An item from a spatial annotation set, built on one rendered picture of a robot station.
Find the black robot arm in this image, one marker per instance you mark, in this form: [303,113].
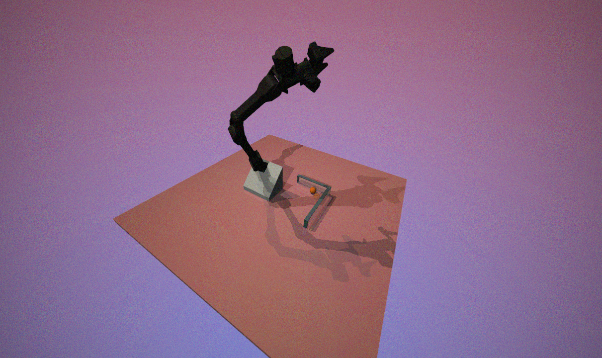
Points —
[268,89]

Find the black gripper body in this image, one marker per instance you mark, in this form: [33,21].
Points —
[315,57]

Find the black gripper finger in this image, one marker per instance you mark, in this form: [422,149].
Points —
[319,68]
[326,51]

